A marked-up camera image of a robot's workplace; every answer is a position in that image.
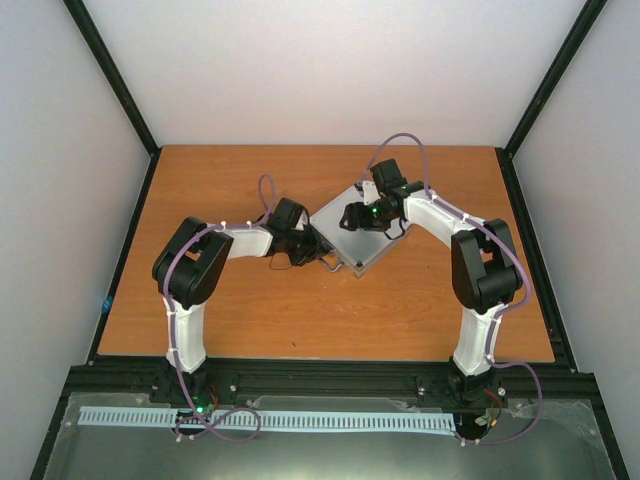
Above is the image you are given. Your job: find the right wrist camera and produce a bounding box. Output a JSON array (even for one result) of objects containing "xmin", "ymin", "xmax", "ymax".
[{"xmin": 354, "ymin": 158, "xmax": 407, "ymax": 205}]

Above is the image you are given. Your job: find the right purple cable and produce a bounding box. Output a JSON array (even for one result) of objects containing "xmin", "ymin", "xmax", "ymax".
[{"xmin": 358, "ymin": 131, "xmax": 544, "ymax": 447}]

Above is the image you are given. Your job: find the aluminium poker case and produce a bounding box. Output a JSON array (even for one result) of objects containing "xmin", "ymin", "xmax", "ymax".
[{"xmin": 310, "ymin": 185, "xmax": 402, "ymax": 278}]

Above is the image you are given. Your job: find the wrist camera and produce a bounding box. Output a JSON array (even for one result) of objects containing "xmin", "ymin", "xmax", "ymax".
[
  {"xmin": 266, "ymin": 197, "xmax": 309, "ymax": 235},
  {"xmin": 354, "ymin": 158, "xmax": 407, "ymax": 205}
]

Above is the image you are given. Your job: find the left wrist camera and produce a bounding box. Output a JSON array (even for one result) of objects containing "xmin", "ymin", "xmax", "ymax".
[{"xmin": 266, "ymin": 197, "xmax": 309, "ymax": 235}]

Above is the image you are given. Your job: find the white slotted cable duct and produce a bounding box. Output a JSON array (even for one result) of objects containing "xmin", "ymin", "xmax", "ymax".
[{"xmin": 77, "ymin": 406, "xmax": 456, "ymax": 436}]

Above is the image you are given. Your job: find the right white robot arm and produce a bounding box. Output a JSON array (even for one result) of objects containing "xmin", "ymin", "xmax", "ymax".
[{"xmin": 339, "ymin": 181, "xmax": 530, "ymax": 402}]

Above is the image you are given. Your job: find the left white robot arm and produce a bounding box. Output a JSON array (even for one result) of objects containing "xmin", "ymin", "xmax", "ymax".
[{"xmin": 152, "ymin": 198, "xmax": 329, "ymax": 403}]

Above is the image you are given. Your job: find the black aluminium frame rail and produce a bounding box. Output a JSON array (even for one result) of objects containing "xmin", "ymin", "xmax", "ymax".
[{"xmin": 62, "ymin": 356, "xmax": 602, "ymax": 410}]

